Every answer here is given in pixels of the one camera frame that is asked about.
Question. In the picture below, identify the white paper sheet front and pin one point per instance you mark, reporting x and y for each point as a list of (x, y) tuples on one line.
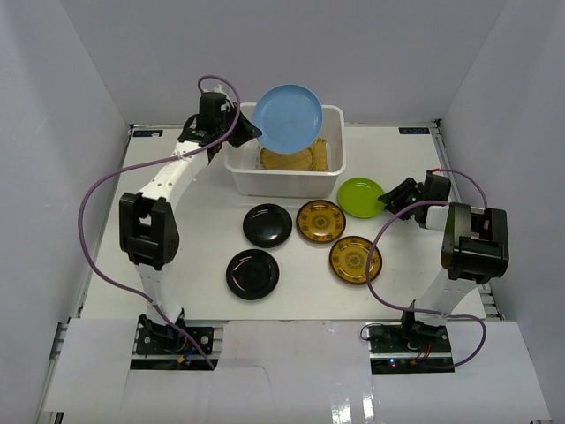
[(293, 372)]

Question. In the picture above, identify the green plate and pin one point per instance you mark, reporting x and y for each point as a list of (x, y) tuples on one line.
[(359, 197)]

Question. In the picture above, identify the black plate upper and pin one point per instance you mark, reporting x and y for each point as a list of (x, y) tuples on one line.
[(267, 225)]

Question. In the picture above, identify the rectangular woven bamboo plate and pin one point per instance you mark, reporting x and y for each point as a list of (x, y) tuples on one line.
[(319, 155)]

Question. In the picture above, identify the black plate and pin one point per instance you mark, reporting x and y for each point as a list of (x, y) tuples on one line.
[(267, 225), (252, 274)]

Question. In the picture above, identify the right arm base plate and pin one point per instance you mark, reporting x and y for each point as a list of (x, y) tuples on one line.
[(393, 353)]

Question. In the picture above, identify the black plate lower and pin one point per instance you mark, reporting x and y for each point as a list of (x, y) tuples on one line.
[(252, 274)]

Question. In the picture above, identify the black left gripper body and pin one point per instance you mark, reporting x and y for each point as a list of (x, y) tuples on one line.
[(238, 131)]

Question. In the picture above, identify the yellow patterned plate lower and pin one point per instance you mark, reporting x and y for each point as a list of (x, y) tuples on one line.
[(348, 258)]

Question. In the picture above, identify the light blue plate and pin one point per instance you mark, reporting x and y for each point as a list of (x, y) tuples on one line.
[(290, 118)]

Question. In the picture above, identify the yellow patterned plate upper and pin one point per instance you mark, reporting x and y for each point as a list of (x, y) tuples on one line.
[(320, 221)]

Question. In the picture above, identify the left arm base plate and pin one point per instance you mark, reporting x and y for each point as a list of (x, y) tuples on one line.
[(160, 339)]

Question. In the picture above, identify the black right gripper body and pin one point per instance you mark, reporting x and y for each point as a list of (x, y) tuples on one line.
[(423, 199)]

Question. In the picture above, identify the yellow patterned plate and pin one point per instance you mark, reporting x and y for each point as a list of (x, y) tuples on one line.
[(348, 258), (320, 221)]

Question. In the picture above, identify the white plastic bin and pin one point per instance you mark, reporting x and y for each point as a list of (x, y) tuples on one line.
[(252, 179)]

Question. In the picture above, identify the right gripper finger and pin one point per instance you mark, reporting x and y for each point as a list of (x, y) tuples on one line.
[(404, 193), (395, 206)]

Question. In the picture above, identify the round woven bamboo plate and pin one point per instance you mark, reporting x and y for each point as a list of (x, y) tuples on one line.
[(300, 161)]

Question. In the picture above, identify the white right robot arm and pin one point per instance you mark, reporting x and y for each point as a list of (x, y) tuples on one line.
[(474, 249)]

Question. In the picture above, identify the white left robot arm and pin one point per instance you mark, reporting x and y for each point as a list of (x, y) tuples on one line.
[(148, 231)]

